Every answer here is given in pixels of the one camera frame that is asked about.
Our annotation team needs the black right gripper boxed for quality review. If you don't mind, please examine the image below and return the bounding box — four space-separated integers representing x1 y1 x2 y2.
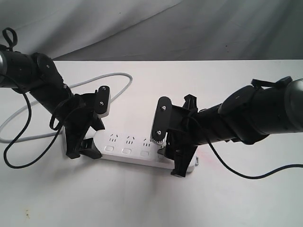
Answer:
158 94 198 177

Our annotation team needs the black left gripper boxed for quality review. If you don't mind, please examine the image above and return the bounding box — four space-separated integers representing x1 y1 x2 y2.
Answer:
63 93 105 159

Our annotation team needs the white five-outlet power strip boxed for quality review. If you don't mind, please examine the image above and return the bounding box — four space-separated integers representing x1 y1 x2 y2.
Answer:
91 129 199 173

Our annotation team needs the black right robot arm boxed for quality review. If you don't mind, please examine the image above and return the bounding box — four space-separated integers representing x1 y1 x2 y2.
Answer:
151 77 303 177

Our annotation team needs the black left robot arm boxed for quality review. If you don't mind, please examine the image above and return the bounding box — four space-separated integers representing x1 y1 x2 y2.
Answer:
0 51 111 159

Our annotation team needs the grey backdrop cloth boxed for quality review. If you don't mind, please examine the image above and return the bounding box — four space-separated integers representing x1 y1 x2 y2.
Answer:
0 0 303 61

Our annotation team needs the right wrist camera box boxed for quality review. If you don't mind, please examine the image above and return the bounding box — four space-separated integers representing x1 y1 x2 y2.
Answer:
151 96 172 145

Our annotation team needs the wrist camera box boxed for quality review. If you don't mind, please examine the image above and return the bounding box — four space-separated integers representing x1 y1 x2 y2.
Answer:
94 85 111 119
151 96 172 145

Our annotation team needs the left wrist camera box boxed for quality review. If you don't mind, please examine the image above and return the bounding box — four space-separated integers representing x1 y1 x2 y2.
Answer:
94 85 111 119

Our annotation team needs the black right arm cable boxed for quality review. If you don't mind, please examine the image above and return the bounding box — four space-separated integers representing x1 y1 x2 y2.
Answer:
187 115 303 180

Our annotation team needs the grey power cord with plug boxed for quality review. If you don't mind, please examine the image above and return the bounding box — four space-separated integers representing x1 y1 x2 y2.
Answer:
0 72 133 143

